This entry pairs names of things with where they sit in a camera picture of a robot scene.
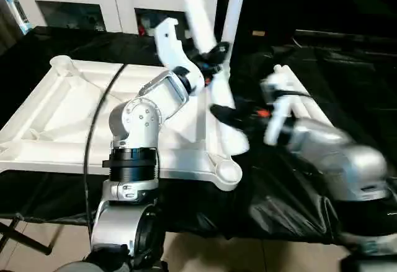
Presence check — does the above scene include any white plastic table top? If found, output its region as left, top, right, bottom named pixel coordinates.
left=0, top=54, right=243, bottom=193

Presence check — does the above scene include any black work mat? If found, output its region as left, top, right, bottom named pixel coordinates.
left=0, top=25, right=397, bottom=245

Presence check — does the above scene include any black furniture with yellow label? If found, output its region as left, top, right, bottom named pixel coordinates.
left=214, top=0, right=397, bottom=46

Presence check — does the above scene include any blue and white stick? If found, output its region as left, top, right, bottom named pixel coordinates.
left=0, top=0, right=29, bottom=34

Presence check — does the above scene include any black metal stand leg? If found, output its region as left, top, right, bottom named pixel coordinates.
left=0, top=219, right=51, bottom=255

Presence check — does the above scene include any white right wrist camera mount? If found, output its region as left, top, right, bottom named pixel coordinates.
left=260, top=76, right=299, bottom=146

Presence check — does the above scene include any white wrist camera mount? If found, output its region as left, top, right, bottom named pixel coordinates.
left=260, top=76, right=299, bottom=146
left=153, top=16, right=187, bottom=71

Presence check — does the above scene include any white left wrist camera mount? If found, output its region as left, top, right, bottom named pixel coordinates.
left=153, top=16, right=187, bottom=71

